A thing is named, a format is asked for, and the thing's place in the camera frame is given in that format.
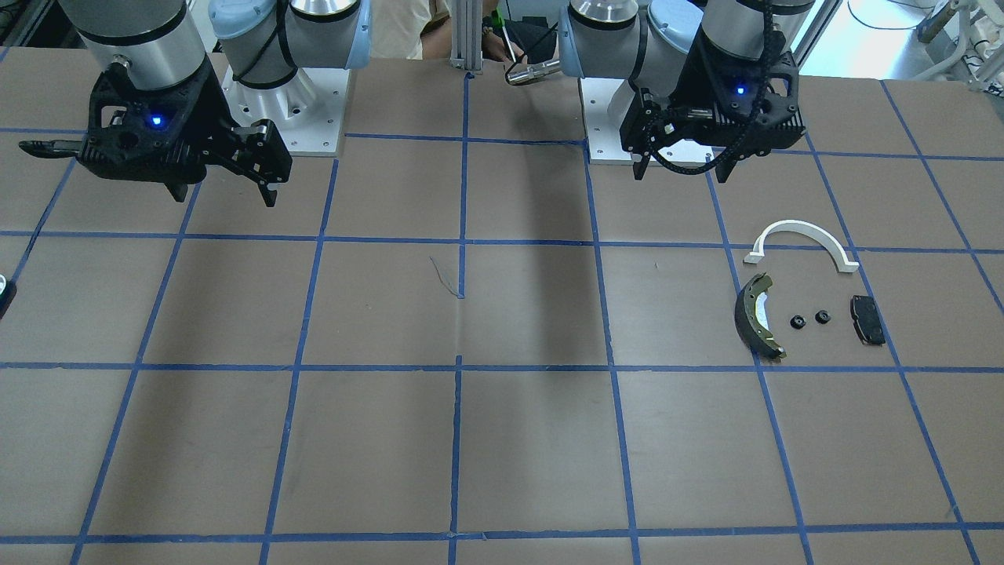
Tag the dark brake shoe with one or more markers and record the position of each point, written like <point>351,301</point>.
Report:
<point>751,319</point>

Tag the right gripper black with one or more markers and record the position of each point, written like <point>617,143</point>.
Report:
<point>205,100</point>

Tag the black brake pad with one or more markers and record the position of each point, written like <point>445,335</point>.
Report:
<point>867,320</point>

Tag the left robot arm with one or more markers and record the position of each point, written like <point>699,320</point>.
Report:
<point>647,45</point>

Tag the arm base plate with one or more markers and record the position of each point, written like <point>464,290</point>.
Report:
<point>308,111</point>
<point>604,103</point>

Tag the seated man beige shirt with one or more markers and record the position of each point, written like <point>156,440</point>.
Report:
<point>422,30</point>

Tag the silver metal cylinder tool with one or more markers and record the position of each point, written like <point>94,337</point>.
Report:
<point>533,72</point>

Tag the aluminium frame post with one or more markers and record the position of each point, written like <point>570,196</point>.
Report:
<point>466,35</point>

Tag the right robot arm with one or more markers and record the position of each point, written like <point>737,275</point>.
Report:
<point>265,43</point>

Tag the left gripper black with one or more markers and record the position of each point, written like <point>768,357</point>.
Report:
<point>681,92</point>

